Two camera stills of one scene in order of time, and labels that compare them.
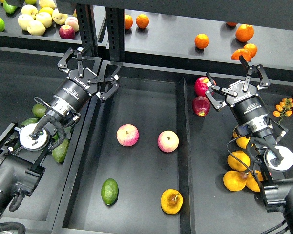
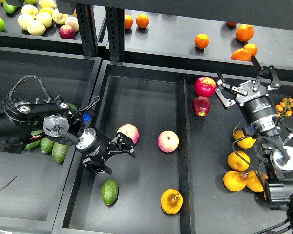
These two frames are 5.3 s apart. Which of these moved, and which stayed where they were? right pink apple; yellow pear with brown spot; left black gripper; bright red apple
Moved: left black gripper
Stayed: right pink apple; yellow pear with brown spot; bright red apple
